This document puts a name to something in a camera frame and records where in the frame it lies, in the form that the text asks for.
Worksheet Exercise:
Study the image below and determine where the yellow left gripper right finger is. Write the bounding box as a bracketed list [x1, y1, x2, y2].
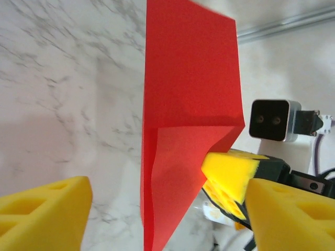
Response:
[244, 177, 335, 251]

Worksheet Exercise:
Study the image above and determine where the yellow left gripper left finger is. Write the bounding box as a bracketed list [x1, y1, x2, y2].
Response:
[0, 175, 93, 251]

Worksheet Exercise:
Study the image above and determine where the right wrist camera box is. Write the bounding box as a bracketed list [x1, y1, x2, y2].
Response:
[248, 99, 303, 143]

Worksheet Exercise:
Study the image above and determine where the aluminium table side rail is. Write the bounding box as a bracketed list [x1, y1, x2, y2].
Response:
[237, 4, 335, 44]

